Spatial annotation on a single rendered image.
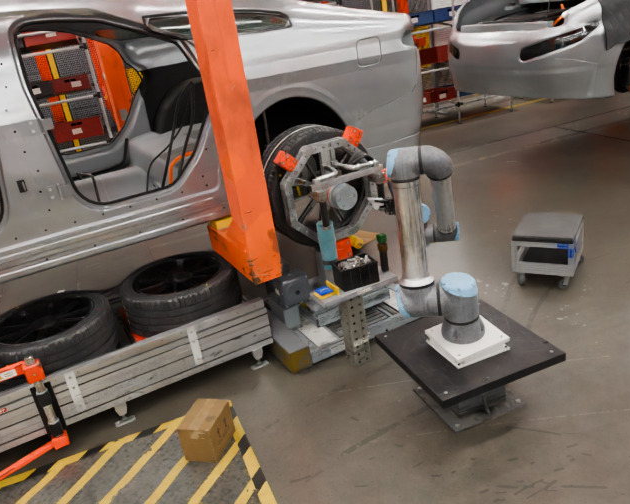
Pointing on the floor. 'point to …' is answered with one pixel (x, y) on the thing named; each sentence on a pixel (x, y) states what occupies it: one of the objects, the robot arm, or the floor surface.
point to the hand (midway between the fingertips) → (379, 194)
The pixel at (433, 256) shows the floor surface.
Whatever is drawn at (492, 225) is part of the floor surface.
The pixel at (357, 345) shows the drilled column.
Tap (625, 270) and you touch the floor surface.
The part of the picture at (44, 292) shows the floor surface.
